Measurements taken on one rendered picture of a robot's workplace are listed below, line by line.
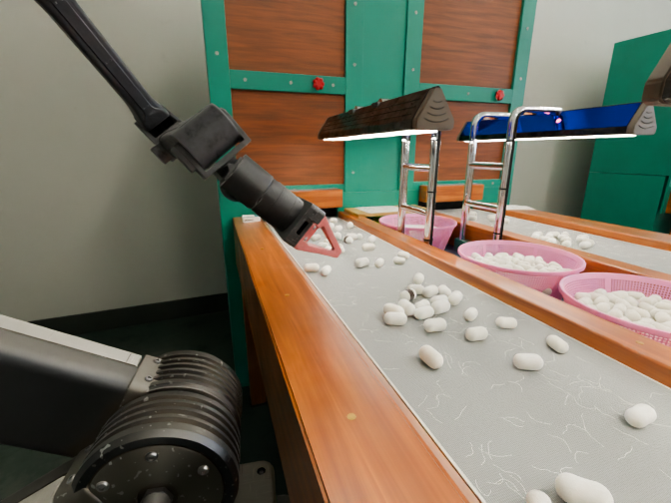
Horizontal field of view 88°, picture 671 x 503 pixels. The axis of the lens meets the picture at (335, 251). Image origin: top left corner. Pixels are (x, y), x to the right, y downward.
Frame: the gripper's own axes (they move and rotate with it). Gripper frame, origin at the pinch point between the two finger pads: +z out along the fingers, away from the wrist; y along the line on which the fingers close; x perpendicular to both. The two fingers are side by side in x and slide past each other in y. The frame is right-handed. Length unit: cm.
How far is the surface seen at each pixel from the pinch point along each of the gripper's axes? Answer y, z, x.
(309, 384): -19.6, -1.2, 12.7
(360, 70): 84, -2, -60
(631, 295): -9, 50, -28
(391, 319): -6.8, 11.6, 2.9
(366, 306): 1.3, 11.8, 4.2
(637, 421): -32.9, 22.0, -5.3
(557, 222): 42, 79, -57
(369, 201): 85, 35, -25
